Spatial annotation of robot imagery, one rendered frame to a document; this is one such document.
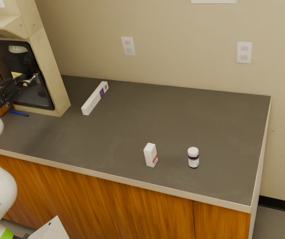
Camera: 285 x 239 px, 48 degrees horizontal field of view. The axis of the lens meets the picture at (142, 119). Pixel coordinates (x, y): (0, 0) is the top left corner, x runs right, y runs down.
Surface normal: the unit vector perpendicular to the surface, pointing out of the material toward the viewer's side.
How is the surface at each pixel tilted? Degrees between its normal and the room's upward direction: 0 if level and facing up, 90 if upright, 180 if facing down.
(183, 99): 0
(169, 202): 90
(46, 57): 90
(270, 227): 0
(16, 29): 90
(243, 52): 90
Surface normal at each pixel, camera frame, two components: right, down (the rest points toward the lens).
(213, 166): -0.15, -0.77
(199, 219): -0.38, 0.62
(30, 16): 0.91, 0.14
